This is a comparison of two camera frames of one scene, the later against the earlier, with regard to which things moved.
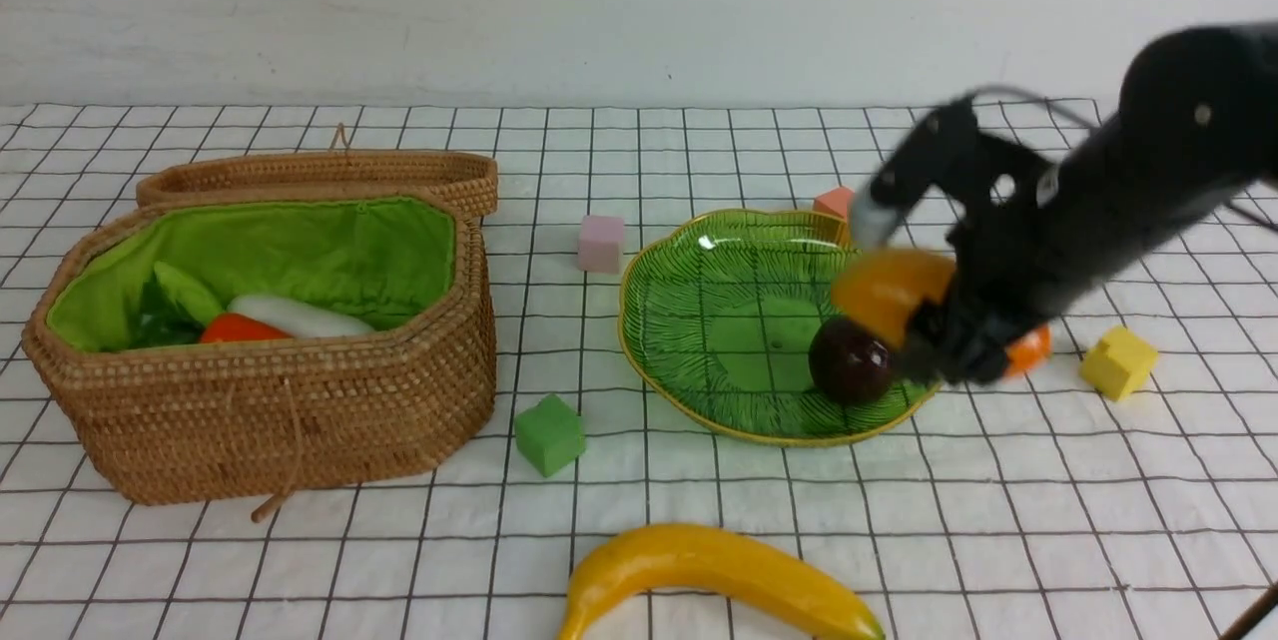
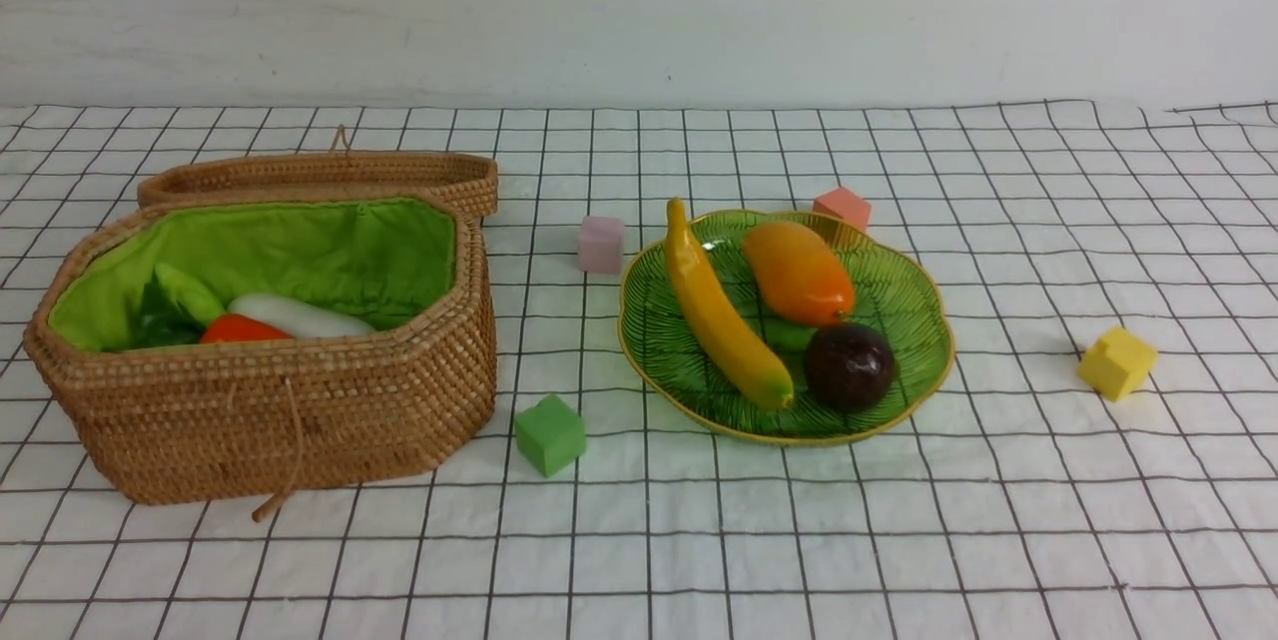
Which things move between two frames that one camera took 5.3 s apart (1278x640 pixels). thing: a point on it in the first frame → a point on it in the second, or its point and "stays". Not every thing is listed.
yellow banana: (710, 557) → (734, 340)
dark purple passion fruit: (848, 364) stays
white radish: (297, 319) stays
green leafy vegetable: (172, 310) stays
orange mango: (882, 288) → (799, 274)
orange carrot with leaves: (233, 326) stays
